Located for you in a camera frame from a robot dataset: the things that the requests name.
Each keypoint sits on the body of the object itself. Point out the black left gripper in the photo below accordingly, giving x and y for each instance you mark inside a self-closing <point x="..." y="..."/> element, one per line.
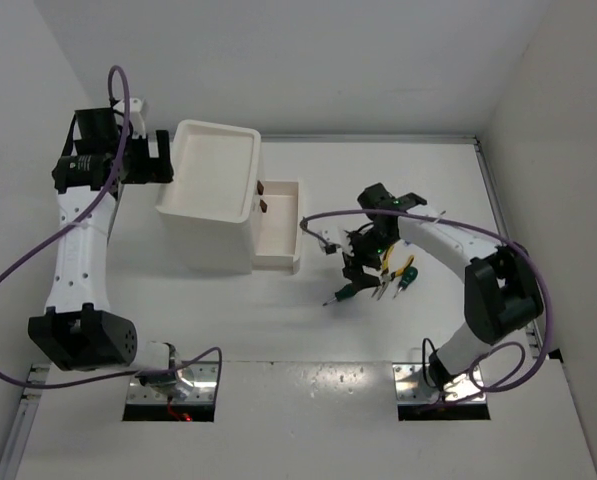
<point x="151" y="170"/>

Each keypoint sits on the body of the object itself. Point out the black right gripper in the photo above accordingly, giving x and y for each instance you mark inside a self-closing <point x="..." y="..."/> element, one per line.
<point x="359" y="279"/>

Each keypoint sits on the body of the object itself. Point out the green stubby phillips screwdriver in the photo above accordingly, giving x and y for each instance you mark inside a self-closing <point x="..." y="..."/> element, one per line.
<point x="345" y="293"/>

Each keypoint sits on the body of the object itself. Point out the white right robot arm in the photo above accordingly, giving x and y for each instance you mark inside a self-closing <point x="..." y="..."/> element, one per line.
<point x="501" y="291"/>

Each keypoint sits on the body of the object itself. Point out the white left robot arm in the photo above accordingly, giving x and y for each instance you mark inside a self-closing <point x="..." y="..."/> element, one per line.
<point x="78" y="331"/>

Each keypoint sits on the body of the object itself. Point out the white drawer cabinet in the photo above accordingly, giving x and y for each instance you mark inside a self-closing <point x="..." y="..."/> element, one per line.
<point x="211" y="210"/>

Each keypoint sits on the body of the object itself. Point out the white front cover board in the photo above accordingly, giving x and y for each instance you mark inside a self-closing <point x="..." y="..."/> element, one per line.
<point x="308" y="421"/>

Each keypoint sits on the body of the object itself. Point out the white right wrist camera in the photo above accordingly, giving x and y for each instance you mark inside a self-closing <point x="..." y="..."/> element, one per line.
<point x="335" y="240"/>

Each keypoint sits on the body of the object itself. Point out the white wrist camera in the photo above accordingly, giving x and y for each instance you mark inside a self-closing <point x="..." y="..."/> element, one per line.
<point x="138" y="109"/>
<point x="335" y="240"/>

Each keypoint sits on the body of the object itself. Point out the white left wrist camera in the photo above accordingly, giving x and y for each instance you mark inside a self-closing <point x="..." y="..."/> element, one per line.
<point x="138" y="109"/>

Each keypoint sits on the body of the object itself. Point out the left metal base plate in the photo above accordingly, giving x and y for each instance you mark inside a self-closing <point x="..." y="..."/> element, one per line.
<point x="194" y="385"/>

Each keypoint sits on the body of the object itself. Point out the aluminium frame rail left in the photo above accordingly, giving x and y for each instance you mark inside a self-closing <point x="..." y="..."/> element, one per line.
<point x="17" y="439"/>

